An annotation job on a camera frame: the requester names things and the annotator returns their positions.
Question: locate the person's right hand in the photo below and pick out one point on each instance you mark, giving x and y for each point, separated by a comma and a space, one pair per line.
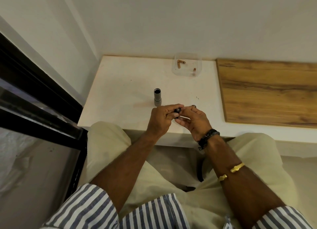
198, 123

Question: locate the person's left hand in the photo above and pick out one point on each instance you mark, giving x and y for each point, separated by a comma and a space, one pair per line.
158, 120

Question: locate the person's right thumb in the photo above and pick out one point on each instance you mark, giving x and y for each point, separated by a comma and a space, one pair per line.
188, 110

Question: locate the person's left thumb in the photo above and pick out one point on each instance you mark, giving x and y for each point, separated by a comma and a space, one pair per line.
174, 115

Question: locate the small black flashlight part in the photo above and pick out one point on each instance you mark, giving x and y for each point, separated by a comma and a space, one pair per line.
177, 110

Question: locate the person's right forearm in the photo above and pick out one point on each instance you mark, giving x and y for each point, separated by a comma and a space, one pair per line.
245, 186

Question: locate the person's left forearm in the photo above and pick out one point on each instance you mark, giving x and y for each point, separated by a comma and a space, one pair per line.
128, 167

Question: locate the grey flashlight body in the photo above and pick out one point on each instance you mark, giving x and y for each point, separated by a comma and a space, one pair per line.
157, 97

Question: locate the clear plastic container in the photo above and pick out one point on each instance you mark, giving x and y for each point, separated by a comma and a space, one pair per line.
188, 65

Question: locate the beige trousers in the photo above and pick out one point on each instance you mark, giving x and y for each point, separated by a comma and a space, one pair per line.
173, 186

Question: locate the gold bangle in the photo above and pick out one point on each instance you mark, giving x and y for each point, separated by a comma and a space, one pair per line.
234, 170

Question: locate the wooden board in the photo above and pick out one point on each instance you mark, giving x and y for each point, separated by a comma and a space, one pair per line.
267, 92

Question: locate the blue white striped shirt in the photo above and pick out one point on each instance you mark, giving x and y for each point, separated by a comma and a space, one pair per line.
94, 209

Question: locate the black window frame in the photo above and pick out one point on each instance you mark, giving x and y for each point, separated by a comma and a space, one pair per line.
37, 105

